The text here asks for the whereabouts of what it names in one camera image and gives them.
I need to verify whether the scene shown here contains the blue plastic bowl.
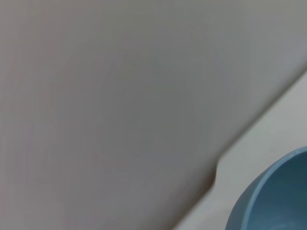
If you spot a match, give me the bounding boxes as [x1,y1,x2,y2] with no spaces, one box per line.
[224,146,307,230]

